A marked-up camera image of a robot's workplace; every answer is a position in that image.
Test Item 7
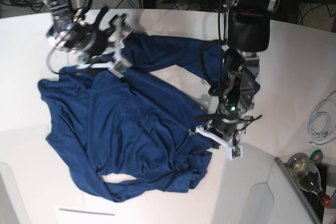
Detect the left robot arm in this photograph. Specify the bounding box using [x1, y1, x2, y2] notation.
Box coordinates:
[207, 0, 280, 142]

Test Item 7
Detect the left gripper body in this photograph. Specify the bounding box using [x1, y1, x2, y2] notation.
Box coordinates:
[209, 114, 247, 140]

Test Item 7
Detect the dark blue t-shirt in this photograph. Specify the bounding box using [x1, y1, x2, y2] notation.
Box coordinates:
[37, 33, 225, 202]

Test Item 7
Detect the clear glass bottle red cap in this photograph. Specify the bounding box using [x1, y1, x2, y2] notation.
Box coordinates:
[287, 153, 332, 208]

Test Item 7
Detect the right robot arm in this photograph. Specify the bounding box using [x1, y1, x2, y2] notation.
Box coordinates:
[43, 0, 115, 58]

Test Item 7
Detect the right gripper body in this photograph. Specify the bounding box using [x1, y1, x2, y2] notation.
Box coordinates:
[76, 6, 116, 59]

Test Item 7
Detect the coiled white cable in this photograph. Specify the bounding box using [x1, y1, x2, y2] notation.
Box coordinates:
[307, 98, 336, 145]

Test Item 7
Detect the green tape roll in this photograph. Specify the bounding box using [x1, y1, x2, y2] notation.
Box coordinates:
[310, 149, 324, 164]

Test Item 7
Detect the black mat under bottle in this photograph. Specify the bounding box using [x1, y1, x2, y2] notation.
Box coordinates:
[301, 163, 329, 221]

